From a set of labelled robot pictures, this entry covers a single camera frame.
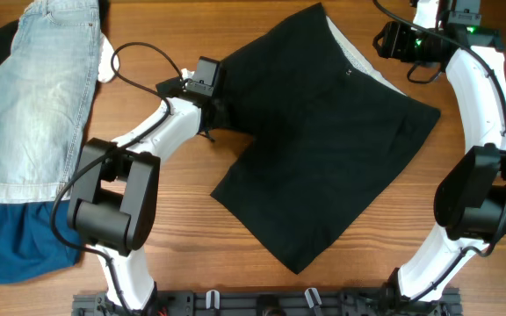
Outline white cloth item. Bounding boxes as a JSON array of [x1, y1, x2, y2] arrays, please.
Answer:
[[98, 33, 119, 83]]

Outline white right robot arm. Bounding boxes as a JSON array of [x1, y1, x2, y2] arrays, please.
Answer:
[[372, 18, 506, 315]]

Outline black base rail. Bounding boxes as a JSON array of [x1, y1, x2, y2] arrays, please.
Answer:
[[71, 287, 463, 316]]

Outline light blue denim shorts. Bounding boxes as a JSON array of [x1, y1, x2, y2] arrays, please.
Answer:
[[0, 0, 101, 204]]

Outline black shorts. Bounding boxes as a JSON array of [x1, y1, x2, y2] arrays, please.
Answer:
[[213, 4, 440, 273]]

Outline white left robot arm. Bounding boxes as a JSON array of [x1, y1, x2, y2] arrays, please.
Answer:
[[67, 72, 223, 315]]

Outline dark blue garment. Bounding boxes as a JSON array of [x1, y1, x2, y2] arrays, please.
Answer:
[[0, 199, 79, 284]]

